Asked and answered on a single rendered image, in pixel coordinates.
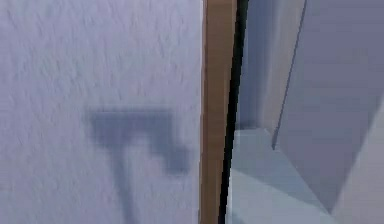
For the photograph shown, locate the brown wooden door frame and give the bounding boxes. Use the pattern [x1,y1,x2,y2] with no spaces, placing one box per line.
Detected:
[199,0,250,224]

